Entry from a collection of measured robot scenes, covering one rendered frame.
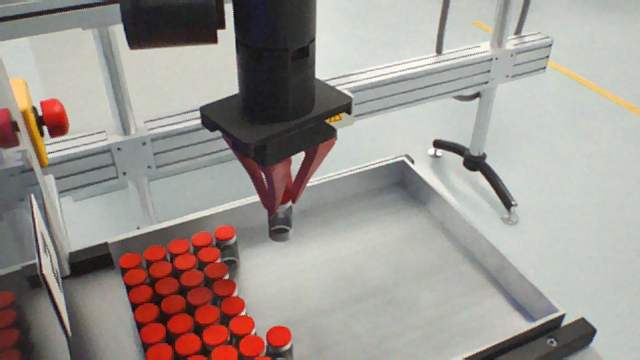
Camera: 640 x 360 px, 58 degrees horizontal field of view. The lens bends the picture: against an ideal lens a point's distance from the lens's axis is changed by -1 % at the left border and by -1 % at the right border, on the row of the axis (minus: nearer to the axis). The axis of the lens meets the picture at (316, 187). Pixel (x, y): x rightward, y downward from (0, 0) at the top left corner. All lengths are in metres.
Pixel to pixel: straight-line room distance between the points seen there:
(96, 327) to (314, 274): 0.21
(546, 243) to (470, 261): 1.44
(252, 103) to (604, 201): 1.98
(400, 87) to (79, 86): 1.02
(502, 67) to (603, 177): 0.71
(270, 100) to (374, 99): 1.29
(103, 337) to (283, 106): 0.28
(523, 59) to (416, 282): 1.48
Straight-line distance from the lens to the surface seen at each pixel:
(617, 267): 2.05
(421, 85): 1.76
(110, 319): 0.58
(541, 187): 2.29
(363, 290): 0.57
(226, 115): 0.43
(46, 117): 0.64
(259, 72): 0.40
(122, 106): 1.43
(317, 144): 0.44
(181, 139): 1.49
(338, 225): 0.63
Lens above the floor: 1.30
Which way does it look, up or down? 38 degrees down
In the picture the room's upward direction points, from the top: straight up
